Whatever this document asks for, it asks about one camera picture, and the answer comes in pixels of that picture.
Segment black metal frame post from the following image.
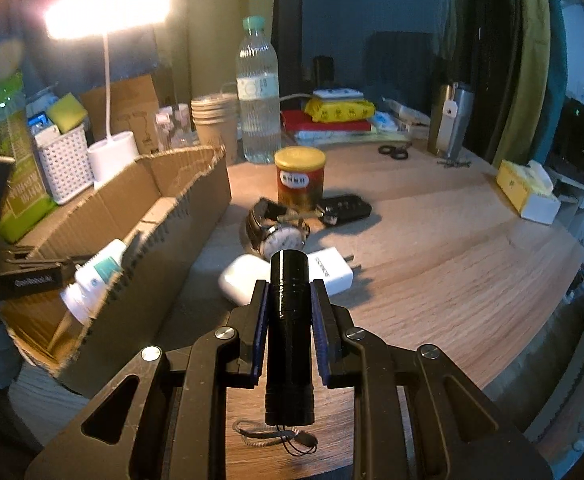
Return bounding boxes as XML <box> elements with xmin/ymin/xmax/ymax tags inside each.
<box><xmin>272</xmin><ymin>0</ymin><xmax>304</xmax><ymax>107</ymax></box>

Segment blue packet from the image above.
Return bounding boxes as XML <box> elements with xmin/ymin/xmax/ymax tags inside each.
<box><xmin>26</xmin><ymin>110</ymin><xmax>51</xmax><ymax>136</ymax></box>

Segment black scissors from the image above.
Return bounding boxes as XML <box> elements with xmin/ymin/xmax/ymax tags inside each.
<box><xmin>378</xmin><ymin>142</ymin><xmax>413</xmax><ymax>161</ymax></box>

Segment white plastic basket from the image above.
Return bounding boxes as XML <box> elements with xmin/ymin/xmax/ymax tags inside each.
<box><xmin>34</xmin><ymin>125</ymin><xmax>95</xmax><ymax>206</ymax></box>

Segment small white flat box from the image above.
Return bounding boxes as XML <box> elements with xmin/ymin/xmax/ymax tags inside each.
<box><xmin>313</xmin><ymin>87</ymin><xmax>364</xmax><ymax>102</ymax></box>

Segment stack of brown paper cups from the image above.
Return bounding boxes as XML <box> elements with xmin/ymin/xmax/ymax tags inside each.
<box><xmin>191</xmin><ymin>92</ymin><xmax>239</xmax><ymax>163</ymax></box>

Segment yellow wipes packet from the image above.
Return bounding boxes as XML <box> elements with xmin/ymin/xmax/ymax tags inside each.
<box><xmin>304</xmin><ymin>97</ymin><xmax>375</xmax><ymax>124</ymax></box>

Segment white desk lamp base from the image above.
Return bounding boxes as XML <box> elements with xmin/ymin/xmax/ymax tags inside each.
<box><xmin>44</xmin><ymin>0</ymin><xmax>173</xmax><ymax>187</ymax></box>

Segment olive hanging jacket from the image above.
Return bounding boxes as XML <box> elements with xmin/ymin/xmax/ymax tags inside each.
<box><xmin>492</xmin><ymin>0</ymin><xmax>569</xmax><ymax>167</ymax></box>

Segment black car key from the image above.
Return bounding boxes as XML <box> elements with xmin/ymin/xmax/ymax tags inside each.
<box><xmin>277</xmin><ymin>194</ymin><xmax>373</xmax><ymax>226</ymax></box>

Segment white earbuds case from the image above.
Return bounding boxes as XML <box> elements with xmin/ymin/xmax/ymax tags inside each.
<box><xmin>219</xmin><ymin>254</ymin><xmax>273</xmax><ymax>307</ymax></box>

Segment white bottle with teal label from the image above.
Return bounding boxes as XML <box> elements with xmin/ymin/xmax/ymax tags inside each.
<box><xmin>61</xmin><ymin>239</ymin><xmax>128</xmax><ymax>323</ymax></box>

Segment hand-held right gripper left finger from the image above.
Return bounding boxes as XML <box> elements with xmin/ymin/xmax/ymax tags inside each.
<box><xmin>24</xmin><ymin>280</ymin><xmax>273</xmax><ymax>480</ymax></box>

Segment yellow tissue box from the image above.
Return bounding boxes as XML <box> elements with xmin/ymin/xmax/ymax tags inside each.
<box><xmin>495</xmin><ymin>159</ymin><xmax>562</xmax><ymax>224</ymax></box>

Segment steel thermos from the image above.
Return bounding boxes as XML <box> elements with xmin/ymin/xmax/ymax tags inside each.
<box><xmin>427</xmin><ymin>81</ymin><xmax>475</xmax><ymax>158</ymax></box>

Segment brown lamp packaging box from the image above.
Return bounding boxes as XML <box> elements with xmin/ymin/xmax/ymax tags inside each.
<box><xmin>79</xmin><ymin>75</ymin><xmax>161</xmax><ymax>157</ymax></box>

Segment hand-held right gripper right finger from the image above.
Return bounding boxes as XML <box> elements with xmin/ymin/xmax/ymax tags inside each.
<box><xmin>309</xmin><ymin>280</ymin><xmax>555</xmax><ymax>480</ymax></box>

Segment yellow-green sponge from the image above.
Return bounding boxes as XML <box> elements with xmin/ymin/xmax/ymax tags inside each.
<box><xmin>47</xmin><ymin>92</ymin><xmax>89</xmax><ymax>133</ymax></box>

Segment black electronic device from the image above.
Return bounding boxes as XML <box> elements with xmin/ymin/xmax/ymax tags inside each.
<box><xmin>547</xmin><ymin>99</ymin><xmax>584</xmax><ymax>188</ymax></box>

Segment printed glass cup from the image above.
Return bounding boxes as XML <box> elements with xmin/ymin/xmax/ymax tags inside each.
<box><xmin>154</xmin><ymin>102</ymin><xmax>195</xmax><ymax>153</ymax></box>

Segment yellow-lid can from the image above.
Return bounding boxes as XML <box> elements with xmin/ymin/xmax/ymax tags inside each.
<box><xmin>274</xmin><ymin>147</ymin><xmax>327</xmax><ymax>213</ymax></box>

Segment red book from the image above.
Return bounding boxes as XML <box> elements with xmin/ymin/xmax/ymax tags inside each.
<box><xmin>279</xmin><ymin>109</ymin><xmax>373</xmax><ymax>136</ymax></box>

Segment green carton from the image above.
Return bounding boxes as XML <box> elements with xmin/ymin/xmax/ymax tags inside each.
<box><xmin>0</xmin><ymin>72</ymin><xmax>58</xmax><ymax>243</ymax></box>

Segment cardboard box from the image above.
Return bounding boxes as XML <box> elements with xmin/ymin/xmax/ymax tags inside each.
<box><xmin>0</xmin><ymin>145</ymin><xmax>233</xmax><ymax>397</ymax></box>

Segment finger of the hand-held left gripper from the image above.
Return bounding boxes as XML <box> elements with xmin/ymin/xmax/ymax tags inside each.
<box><xmin>5</xmin><ymin>247</ymin><xmax>93</xmax><ymax>274</ymax></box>

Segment silver wristwatch with brown strap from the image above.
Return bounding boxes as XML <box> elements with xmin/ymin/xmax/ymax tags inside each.
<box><xmin>246</xmin><ymin>197</ymin><xmax>312</xmax><ymax>261</ymax></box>

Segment clear water bottle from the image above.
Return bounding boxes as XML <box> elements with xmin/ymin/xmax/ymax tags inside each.
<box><xmin>236</xmin><ymin>15</ymin><xmax>282</xmax><ymax>165</ymax></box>

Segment white charger plug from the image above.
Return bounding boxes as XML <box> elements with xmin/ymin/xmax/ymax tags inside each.
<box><xmin>304</xmin><ymin>247</ymin><xmax>365</xmax><ymax>297</ymax></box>

